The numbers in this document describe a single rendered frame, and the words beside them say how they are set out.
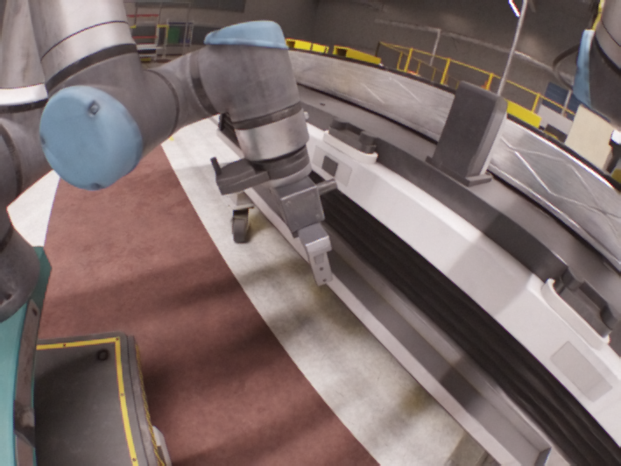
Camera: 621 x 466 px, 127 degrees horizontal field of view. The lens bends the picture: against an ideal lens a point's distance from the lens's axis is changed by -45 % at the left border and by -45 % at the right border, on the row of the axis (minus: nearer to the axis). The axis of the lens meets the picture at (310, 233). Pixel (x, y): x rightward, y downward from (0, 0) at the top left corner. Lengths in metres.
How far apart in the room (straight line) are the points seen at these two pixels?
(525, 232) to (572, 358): 0.17
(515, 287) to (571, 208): 0.23
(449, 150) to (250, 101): 0.27
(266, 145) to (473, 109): 0.27
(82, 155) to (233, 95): 0.18
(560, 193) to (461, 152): 0.22
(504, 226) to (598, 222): 0.23
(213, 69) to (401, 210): 0.30
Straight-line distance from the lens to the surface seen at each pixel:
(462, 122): 0.41
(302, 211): 0.34
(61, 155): 0.25
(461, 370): 0.86
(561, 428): 0.92
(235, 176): 0.35
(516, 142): 0.55
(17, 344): 0.49
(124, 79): 0.24
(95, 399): 0.76
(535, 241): 0.39
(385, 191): 0.42
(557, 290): 0.36
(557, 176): 0.54
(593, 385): 0.42
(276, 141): 0.33
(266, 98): 0.32
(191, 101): 0.34
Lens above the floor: 0.98
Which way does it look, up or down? 35 degrees down
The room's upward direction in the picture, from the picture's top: 14 degrees clockwise
